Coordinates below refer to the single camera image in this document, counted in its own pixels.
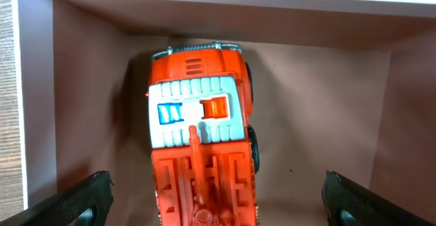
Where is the red toy fire truck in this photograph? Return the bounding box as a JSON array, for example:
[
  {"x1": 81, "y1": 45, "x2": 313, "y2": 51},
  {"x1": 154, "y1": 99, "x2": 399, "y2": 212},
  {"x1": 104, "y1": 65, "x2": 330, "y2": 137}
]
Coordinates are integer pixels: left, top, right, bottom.
[{"x1": 146, "y1": 41, "x2": 260, "y2": 226}]

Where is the white box with brown interior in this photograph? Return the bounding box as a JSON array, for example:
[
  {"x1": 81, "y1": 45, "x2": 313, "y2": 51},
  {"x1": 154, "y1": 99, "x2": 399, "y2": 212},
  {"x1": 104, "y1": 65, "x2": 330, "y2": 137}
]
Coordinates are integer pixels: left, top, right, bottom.
[{"x1": 12, "y1": 0, "x2": 435, "y2": 225}]

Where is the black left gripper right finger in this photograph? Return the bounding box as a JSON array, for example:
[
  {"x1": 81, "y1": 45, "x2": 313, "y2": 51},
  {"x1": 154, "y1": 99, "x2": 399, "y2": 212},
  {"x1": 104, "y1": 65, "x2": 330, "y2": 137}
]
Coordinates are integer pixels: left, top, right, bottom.
[{"x1": 322, "y1": 170, "x2": 433, "y2": 226}]

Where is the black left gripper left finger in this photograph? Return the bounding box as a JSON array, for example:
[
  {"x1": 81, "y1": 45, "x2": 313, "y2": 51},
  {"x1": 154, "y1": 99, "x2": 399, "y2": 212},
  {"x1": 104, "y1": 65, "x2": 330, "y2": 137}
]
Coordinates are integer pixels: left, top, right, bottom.
[{"x1": 1, "y1": 171, "x2": 114, "y2": 226}]

